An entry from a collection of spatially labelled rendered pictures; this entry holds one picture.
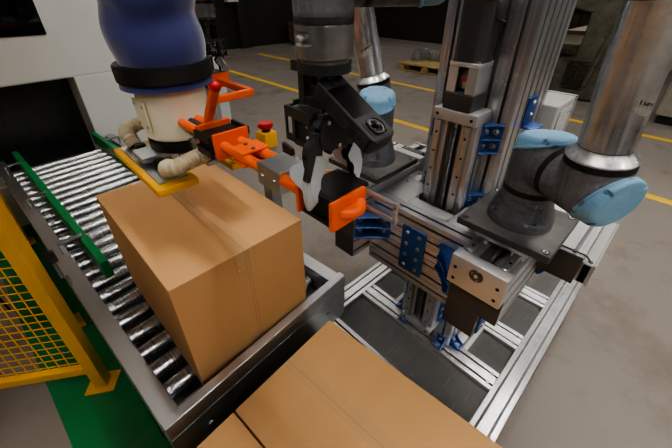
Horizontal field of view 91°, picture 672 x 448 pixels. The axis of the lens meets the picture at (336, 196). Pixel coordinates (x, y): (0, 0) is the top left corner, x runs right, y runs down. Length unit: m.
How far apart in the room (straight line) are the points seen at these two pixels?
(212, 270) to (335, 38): 0.65
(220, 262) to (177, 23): 0.56
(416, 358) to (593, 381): 0.87
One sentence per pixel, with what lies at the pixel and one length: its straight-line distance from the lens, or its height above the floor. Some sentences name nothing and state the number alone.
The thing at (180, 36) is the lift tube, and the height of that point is 1.45.
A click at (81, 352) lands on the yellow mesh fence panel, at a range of 1.85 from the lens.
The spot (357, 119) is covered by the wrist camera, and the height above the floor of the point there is 1.40.
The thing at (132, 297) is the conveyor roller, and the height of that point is 0.54.
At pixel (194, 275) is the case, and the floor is 0.95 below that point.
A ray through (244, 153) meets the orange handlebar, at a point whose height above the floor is 1.27.
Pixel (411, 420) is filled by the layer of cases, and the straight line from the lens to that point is 1.11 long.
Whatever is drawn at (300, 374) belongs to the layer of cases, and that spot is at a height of 0.54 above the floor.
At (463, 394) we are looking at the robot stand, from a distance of 1.57.
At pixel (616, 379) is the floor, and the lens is 2.19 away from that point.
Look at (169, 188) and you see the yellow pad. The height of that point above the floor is 1.14.
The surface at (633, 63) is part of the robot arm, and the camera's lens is 0.70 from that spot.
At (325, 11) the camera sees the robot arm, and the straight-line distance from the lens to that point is 0.42.
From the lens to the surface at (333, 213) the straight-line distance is 0.47.
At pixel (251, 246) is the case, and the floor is 0.95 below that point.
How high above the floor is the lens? 1.53
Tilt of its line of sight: 32 degrees down
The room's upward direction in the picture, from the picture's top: straight up
